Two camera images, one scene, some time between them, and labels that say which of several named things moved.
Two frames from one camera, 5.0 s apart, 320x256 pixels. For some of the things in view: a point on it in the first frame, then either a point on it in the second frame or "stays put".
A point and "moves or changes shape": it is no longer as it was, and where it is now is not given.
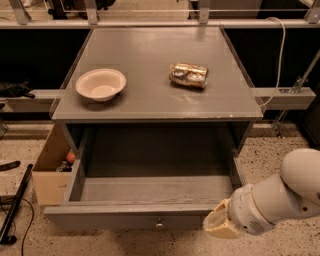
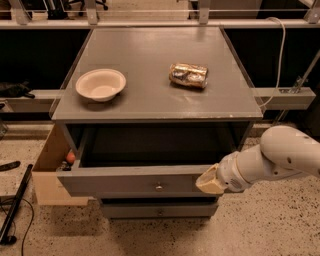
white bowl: [101, 84] stays put
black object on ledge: [16, 89] stays put
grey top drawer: [150, 177] moves or changes shape
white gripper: [246, 210] → [229, 174]
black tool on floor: [10, 165] stays put
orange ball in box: [70, 157] stays put
